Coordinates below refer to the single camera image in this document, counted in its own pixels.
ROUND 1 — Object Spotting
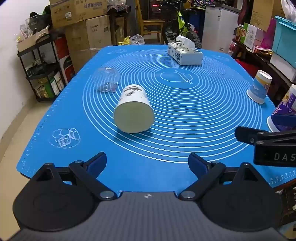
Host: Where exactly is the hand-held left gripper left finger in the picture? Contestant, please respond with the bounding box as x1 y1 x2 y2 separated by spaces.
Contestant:
30 152 117 201

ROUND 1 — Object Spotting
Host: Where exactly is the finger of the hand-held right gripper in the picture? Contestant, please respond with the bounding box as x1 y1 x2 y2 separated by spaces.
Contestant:
234 126 296 147
274 114 296 133

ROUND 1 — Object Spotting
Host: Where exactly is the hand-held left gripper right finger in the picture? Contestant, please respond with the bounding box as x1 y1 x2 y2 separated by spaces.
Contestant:
178 153 267 202

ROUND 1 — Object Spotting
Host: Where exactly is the purple paper cup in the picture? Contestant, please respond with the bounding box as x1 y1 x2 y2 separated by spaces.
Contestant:
267 84 296 133

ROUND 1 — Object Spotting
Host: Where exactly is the white and blue paper cup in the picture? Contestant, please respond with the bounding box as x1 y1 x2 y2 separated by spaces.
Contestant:
246 70 273 104

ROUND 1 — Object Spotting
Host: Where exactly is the clear plastic cup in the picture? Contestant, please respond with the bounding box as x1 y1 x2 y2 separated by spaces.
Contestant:
93 67 121 93

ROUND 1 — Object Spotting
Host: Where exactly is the blue silicone mat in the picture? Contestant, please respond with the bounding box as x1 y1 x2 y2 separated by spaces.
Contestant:
17 44 296 193

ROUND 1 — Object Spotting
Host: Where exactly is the dark wooden side table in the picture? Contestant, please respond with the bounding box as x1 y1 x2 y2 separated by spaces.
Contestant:
231 38 296 107

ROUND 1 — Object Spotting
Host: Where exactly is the teal storage box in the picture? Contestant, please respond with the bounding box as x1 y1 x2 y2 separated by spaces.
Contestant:
271 16 296 62

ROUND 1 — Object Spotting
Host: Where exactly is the pink bag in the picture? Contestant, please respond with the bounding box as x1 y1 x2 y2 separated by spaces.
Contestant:
261 17 277 49

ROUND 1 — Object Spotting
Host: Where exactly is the green and white box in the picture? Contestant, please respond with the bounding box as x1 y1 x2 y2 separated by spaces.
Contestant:
240 22 264 50

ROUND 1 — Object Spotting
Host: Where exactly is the white patterned tissue box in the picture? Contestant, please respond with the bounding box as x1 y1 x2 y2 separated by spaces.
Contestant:
167 35 204 66

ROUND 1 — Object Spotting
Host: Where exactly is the red and white box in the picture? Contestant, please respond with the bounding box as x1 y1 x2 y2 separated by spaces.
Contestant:
55 37 76 84

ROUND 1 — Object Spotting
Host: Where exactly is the black shelf rack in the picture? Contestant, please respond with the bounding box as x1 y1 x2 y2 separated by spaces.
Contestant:
17 34 70 103

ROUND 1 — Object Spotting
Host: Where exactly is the brown cardboard box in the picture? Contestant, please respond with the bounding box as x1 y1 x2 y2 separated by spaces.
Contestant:
250 0 286 32

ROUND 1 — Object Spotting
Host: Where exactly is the white chest freezer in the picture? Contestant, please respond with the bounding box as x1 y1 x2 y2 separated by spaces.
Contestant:
202 6 240 54

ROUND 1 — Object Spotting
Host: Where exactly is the tall cardboard box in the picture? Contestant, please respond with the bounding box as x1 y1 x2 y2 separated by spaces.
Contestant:
65 15 113 50

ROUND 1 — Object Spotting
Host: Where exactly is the black and yellow bicycle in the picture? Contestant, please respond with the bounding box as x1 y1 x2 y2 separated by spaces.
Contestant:
151 0 203 49

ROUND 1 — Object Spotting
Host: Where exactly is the clear plastic bag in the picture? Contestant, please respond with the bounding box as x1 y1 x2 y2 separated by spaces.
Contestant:
130 34 146 45

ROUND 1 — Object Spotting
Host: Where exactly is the open cardboard box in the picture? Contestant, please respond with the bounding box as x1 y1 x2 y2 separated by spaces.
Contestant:
17 28 50 53

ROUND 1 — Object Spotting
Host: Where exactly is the wooden chair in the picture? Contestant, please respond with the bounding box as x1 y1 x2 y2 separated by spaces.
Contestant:
136 0 165 44

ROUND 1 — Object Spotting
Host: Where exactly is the wide cardboard box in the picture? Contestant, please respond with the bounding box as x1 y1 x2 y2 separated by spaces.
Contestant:
49 0 108 29

